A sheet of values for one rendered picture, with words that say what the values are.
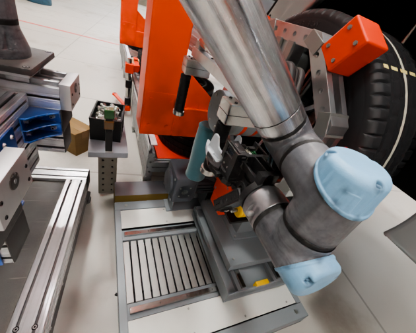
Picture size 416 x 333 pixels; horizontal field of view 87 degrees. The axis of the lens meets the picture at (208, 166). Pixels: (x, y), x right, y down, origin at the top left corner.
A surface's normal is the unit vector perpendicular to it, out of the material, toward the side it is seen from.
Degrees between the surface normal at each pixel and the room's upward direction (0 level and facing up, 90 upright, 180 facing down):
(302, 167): 67
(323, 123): 90
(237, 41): 98
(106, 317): 0
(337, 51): 90
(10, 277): 0
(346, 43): 90
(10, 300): 0
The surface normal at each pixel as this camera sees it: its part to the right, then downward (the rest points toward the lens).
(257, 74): 0.01, 0.64
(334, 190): -0.70, 0.19
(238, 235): 0.27, -0.78
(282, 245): -0.87, 0.04
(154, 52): 0.33, 0.62
